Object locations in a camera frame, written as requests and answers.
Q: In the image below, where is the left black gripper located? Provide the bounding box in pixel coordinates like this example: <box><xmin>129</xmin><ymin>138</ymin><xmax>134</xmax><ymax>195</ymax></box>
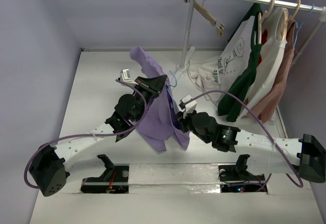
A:
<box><xmin>132</xmin><ymin>75</ymin><xmax>167</xmax><ymax>122</ymax></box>

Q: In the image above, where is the purple t shirt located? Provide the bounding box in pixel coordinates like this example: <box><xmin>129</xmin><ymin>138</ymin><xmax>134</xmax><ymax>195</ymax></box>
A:
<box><xmin>129</xmin><ymin>47</ymin><xmax>189</xmax><ymax>152</ymax></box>

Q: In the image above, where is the blue wire hanger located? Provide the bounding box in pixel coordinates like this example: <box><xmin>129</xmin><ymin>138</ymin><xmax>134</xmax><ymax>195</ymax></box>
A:
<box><xmin>165</xmin><ymin>70</ymin><xmax>180</xmax><ymax>113</ymax></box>
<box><xmin>293</xmin><ymin>4</ymin><xmax>315</xmax><ymax>48</ymax></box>

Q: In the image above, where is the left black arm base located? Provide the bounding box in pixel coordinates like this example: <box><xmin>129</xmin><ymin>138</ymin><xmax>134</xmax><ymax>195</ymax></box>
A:
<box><xmin>80</xmin><ymin>154</ymin><xmax>129</xmax><ymax>194</ymax></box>

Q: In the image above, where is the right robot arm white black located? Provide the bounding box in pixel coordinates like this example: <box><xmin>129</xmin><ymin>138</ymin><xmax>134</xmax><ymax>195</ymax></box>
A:
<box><xmin>177</xmin><ymin>111</ymin><xmax>325</xmax><ymax>183</ymax></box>

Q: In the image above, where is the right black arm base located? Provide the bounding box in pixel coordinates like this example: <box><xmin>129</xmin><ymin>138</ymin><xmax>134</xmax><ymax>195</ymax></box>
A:
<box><xmin>219</xmin><ymin>154</ymin><xmax>267</xmax><ymax>193</ymax></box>

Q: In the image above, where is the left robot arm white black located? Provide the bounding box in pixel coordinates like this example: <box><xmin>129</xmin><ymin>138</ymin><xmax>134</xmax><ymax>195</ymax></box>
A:
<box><xmin>23</xmin><ymin>75</ymin><xmax>168</xmax><ymax>197</ymax></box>

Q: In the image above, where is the dark green t shirt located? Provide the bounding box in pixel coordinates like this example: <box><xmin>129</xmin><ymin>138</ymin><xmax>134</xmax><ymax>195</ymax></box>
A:
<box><xmin>216</xmin><ymin>3</ymin><xmax>263</xmax><ymax>123</ymax></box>

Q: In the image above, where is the cream printed t shirt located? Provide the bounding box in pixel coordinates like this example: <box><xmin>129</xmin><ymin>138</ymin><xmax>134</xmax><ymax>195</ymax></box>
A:
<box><xmin>188</xmin><ymin>16</ymin><xmax>256</xmax><ymax>92</ymax></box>

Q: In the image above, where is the pink shirt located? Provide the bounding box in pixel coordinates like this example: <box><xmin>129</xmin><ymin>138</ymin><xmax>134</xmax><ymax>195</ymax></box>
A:
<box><xmin>246</xmin><ymin>20</ymin><xmax>297</xmax><ymax>122</ymax></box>

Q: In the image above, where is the wooden clip hanger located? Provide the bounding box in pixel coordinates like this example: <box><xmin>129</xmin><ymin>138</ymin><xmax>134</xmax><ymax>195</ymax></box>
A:
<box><xmin>194</xmin><ymin>0</ymin><xmax>225</xmax><ymax>37</ymax></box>

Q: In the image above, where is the wooden hanger left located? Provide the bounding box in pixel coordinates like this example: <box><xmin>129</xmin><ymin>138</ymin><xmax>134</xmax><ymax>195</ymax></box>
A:
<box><xmin>257</xmin><ymin>0</ymin><xmax>275</xmax><ymax>44</ymax></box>

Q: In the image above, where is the wooden hanger right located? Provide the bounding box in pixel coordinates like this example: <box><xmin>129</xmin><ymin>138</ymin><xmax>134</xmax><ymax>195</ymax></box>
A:
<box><xmin>281</xmin><ymin>0</ymin><xmax>301</xmax><ymax>41</ymax></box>

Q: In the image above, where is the white clothes rack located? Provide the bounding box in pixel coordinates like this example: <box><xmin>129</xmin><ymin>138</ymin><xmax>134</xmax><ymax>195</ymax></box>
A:
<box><xmin>175</xmin><ymin>0</ymin><xmax>325</xmax><ymax>81</ymax></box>

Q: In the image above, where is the white tank top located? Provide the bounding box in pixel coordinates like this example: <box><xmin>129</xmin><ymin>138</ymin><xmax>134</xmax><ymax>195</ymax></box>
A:
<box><xmin>246</xmin><ymin>7</ymin><xmax>287</xmax><ymax>123</ymax></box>

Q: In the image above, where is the red garment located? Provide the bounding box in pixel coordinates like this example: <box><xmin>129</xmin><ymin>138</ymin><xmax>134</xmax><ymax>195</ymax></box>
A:
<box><xmin>257</xmin><ymin>29</ymin><xmax>268</xmax><ymax>66</ymax></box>

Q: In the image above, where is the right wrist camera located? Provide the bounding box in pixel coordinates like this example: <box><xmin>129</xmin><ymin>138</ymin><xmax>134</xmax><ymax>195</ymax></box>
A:
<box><xmin>179</xmin><ymin>94</ymin><xmax>197</xmax><ymax>118</ymax></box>

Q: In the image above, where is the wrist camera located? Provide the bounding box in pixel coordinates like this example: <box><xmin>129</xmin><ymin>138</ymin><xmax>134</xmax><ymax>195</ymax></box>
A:
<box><xmin>179</xmin><ymin>94</ymin><xmax>197</xmax><ymax>118</ymax></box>
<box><xmin>118</xmin><ymin>69</ymin><xmax>138</xmax><ymax>86</ymax></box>

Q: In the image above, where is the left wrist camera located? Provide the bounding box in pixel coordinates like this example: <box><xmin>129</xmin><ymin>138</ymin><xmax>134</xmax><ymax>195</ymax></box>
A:
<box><xmin>118</xmin><ymin>69</ymin><xmax>138</xmax><ymax>86</ymax></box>

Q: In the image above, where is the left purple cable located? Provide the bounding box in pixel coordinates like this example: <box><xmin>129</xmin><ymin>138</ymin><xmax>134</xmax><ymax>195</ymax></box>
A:
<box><xmin>23</xmin><ymin>78</ymin><xmax>148</xmax><ymax>189</ymax></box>

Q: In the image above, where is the purple cable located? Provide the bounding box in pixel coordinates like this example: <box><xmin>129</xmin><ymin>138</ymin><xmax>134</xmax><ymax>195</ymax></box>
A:
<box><xmin>23</xmin><ymin>78</ymin><xmax>148</xmax><ymax>189</ymax></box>
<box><xmin>183</xmin><ymin>90</ymin><xmax>304</xmax><ymax>188</ymax></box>

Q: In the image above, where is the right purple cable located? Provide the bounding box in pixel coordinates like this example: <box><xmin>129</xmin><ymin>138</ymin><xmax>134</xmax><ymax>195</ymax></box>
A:
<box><xmin>183</xmin><ymin>90</ymin><xmax>304</xmax><ymax>188</ymax></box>

